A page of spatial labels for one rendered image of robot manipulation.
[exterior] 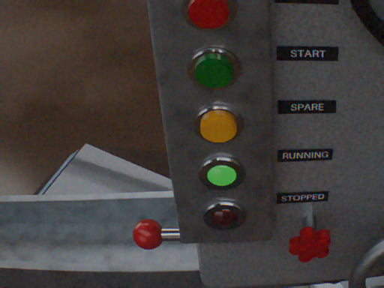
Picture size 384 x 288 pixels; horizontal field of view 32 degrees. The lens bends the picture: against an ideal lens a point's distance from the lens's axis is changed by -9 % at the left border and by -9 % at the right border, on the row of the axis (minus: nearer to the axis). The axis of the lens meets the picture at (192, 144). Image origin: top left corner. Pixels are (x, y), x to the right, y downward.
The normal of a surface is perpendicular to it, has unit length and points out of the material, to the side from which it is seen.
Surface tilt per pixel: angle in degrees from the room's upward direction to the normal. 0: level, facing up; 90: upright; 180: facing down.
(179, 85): 90
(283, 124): 90
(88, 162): 0
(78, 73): 0
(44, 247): 3
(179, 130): 90
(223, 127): 90
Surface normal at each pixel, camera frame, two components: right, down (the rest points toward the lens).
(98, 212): -0.04, 0.70
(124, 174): -0.07, -0.72
